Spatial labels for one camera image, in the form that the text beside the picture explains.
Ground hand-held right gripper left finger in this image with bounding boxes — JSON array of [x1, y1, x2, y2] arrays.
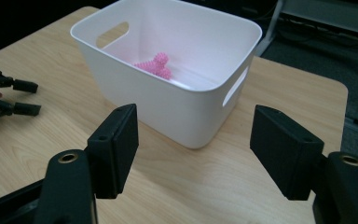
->
[[86, 103, 140, 201]]

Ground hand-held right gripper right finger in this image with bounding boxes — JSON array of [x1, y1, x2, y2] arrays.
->
[[249, 104, 326, 202]]

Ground white plastic bin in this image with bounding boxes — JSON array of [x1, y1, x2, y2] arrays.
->
[[69, 0, 264, 150]]

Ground pink bone toy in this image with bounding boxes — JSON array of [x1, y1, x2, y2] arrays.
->
[[132, 51, 173, 81]]

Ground bundle of black cables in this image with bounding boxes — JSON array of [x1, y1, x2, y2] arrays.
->
[[278, 15, 358, 43]]

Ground wooden desk with grey frame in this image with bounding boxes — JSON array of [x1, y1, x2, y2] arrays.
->
[[255, 0, 358, 114]]

